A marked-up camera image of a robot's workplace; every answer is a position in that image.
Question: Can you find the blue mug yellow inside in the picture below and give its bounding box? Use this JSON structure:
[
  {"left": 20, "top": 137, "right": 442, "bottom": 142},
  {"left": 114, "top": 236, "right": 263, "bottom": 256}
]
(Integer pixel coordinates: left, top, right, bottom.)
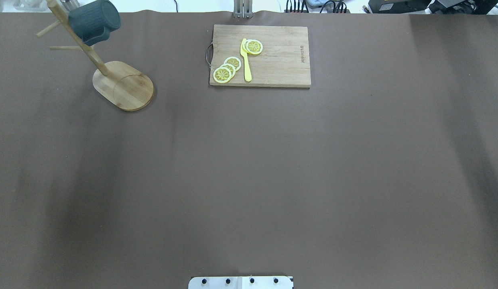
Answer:
[{"left": 68, "top": 0, "right": 122, "bottom": 47}]

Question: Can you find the wooden mug rack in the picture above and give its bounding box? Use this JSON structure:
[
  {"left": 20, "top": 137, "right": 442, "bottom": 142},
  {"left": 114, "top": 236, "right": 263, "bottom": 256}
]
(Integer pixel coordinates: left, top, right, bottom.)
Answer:
[{"left": 36, "top": 0, "right": 155, "bottom": 111}]

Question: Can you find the yellow plastic knife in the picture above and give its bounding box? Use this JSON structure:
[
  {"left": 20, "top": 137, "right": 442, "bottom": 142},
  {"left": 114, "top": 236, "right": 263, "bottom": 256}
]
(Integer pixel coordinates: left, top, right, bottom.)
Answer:
[{"left": 240, "top": 38, "right": 252, "bottom": 82}]

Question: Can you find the bamboo cutting board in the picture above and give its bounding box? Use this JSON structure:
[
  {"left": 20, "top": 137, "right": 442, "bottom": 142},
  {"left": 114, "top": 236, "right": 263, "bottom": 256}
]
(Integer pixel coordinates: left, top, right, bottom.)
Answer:
[{"left": 209, "top": 24, "right": 311, "bottom": 88}]

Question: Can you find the black monitor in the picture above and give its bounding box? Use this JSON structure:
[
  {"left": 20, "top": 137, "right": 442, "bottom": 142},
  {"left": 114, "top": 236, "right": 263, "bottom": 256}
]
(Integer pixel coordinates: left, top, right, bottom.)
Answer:
[{"left": 368, "top": 0, "right": 432, "bottom": 14}]

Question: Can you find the aluminium frame post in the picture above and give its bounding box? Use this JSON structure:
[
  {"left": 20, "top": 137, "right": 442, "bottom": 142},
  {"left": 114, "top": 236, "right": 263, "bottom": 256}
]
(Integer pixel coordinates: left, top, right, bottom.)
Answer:
[{"left": 234, "top": 0, "right": 253, "bottom": 19}]

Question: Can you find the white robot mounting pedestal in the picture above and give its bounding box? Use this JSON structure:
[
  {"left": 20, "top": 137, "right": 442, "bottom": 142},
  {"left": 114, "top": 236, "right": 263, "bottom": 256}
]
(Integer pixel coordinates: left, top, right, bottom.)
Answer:
[{"left": 188, "top": 275, "right": 295, "bottom": 289}]

